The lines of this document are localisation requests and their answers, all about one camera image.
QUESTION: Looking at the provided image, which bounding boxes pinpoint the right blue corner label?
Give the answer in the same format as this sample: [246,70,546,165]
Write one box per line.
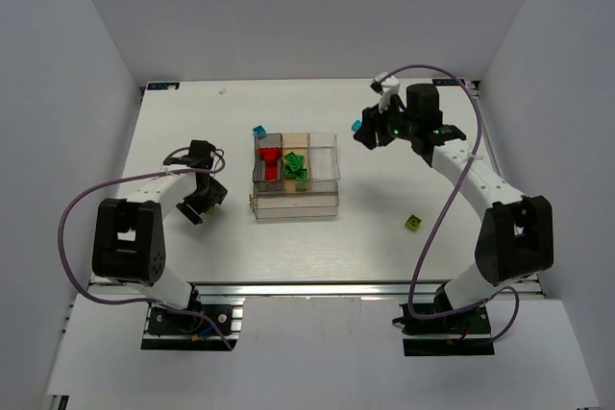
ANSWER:
[431,78,466,86]

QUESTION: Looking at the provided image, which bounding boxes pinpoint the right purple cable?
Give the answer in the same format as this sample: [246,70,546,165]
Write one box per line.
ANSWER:
[381,63,521,347]

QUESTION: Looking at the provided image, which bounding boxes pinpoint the small green lego brick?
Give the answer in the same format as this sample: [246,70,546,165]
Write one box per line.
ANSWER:
[295,169,309,191]

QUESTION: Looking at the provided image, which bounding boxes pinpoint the clear plastic bin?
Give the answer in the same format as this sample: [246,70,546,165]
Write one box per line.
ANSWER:
[308,132,340,181]

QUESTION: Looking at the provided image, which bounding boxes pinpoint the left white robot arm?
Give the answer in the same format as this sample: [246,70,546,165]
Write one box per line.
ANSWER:
[92,140,228,310]

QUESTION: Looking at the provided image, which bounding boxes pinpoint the aluminium table rail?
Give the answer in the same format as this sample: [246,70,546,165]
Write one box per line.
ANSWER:
[90,263,547,300]

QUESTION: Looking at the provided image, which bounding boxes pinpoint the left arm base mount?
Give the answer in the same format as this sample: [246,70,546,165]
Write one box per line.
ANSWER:
[140,302,243,352]

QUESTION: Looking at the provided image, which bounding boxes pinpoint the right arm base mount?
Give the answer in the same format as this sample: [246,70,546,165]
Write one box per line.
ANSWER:
[392,303,495,357]

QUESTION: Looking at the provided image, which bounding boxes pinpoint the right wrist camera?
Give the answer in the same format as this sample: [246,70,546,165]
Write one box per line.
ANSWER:
[370,73,400,113]

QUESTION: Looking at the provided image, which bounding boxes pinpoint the blue corner label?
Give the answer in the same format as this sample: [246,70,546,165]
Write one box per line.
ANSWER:
[146,82,180,91]
[431,78,466,86]

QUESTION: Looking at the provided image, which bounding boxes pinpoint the long green lego brick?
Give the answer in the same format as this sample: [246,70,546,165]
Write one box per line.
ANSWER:
[283,164,297,180]
[284,152,305,171]

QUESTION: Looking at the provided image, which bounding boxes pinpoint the red lego brick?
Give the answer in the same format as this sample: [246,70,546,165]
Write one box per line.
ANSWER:
[258,147,282,165]
[264,164,280,181]

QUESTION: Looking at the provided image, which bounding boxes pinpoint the left blue corner label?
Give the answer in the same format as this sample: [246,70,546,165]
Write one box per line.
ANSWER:
[146,82,180,91]

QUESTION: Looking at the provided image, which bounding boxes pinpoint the long cyan lego brick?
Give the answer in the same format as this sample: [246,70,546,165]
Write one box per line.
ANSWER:
[351,120,361,133]

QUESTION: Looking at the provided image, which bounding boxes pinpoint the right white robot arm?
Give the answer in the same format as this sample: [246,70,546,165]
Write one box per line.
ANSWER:
[354,77,554,315]

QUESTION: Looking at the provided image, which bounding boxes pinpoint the grey smoked plastic bin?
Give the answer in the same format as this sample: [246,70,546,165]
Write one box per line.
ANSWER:
[253,133,283,194]

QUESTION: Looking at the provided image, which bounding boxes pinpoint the long clear plastic drawer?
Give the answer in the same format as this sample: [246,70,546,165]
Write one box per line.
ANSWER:
[250,181,339,221]

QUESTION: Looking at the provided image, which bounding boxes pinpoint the orange tinted plastic bin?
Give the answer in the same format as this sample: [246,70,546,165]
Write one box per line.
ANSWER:
[282,133,310,193]

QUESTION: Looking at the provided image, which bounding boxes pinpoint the small cyan lego brick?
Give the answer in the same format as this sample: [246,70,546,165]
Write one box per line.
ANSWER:
[253,125,267,137]

